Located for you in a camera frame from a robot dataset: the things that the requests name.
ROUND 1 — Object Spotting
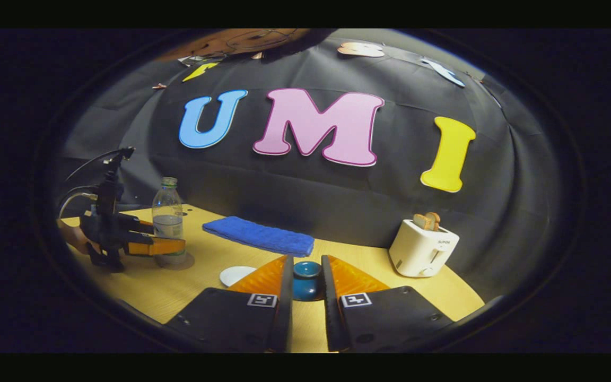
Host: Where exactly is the grey cable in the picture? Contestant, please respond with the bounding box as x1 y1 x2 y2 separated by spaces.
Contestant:
57 192 98 219

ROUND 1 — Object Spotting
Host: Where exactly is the black backdrop cloth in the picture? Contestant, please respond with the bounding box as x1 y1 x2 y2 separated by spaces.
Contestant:
54 34 563 303

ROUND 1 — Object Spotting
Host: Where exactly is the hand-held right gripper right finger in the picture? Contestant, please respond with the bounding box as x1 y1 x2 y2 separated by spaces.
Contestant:
321 255 455 353

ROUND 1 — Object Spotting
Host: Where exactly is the black cable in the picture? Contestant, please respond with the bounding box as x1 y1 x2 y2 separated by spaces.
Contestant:
64 149 126 184

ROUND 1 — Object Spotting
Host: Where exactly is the clear water bottle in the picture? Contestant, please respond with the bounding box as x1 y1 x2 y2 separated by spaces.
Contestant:
152 177 187 266

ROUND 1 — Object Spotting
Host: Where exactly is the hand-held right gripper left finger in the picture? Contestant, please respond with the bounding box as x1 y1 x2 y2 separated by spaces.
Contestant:
165 255 294 353

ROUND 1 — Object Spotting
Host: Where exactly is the blue towel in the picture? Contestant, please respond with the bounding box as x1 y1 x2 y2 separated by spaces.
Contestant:
202 216 315 257

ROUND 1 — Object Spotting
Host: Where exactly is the pale teacup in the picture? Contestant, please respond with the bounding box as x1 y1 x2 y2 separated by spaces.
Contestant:
219 265 258 288

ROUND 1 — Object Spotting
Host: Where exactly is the brown patterned object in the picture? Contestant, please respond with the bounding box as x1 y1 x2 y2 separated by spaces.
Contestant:
157 29 327 62

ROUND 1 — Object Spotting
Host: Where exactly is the white toaster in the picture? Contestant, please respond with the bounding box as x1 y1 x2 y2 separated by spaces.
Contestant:
389 219 460 277

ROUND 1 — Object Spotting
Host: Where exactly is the dark teal teacup lid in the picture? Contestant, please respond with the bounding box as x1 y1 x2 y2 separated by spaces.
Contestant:
292 261 325 301

